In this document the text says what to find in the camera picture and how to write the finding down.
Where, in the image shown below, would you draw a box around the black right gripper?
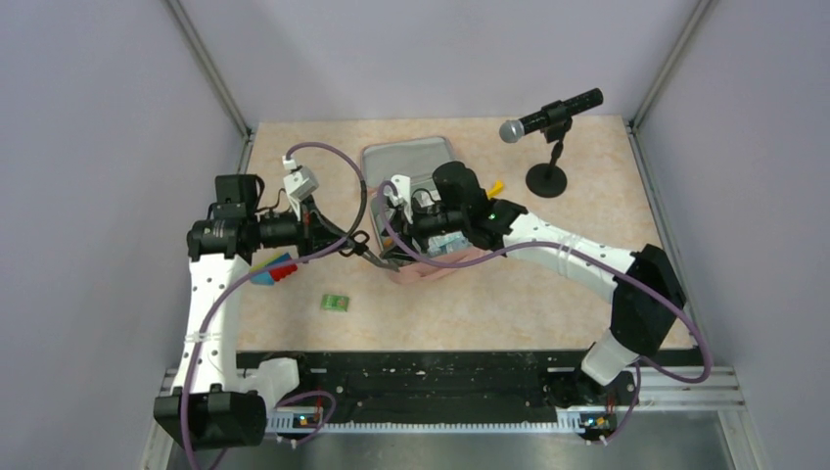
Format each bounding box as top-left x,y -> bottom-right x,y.
381,197 -> 468,263

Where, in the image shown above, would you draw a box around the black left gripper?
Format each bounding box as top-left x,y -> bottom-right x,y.
249,193 -> 354,262

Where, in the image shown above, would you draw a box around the pink medicine case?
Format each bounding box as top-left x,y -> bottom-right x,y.
359,136 -> 484,285

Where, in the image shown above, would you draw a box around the black handled scissors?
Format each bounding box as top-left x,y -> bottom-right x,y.
338,230 -> 399,272

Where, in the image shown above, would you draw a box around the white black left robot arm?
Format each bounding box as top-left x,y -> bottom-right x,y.
153,168 -> 346,453

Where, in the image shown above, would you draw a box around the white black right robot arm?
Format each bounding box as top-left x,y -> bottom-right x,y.
382,162 -> 686,403

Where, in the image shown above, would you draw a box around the yellow plastic piece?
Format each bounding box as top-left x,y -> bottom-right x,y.
486,180 -> 504,199

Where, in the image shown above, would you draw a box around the colourful toy block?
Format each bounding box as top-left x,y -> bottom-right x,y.
250,253 -> 298,286

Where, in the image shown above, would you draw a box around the green small packet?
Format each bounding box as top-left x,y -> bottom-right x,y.
320,294 -> 350,312

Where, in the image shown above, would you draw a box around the black microphone on stand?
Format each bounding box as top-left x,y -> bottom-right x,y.
498,88 -> 604,199

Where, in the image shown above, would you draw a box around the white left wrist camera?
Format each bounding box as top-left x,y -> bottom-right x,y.
282,155 -> 319,221

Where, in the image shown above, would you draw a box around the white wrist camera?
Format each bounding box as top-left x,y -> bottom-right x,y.
383,174 -> 412,222
282,155 -> 319,221

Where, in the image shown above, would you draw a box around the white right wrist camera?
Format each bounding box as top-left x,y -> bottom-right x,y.
383,174 -> 412,222

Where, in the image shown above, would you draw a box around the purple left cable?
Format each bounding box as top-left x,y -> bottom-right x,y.
180,141 -> 368,470

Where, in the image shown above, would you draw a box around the purple cable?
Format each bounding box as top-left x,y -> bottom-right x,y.
180,141 -> 368,470
377,180 -> 714,446

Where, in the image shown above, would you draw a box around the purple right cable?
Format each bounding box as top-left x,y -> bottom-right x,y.
377,180 -> 714,446

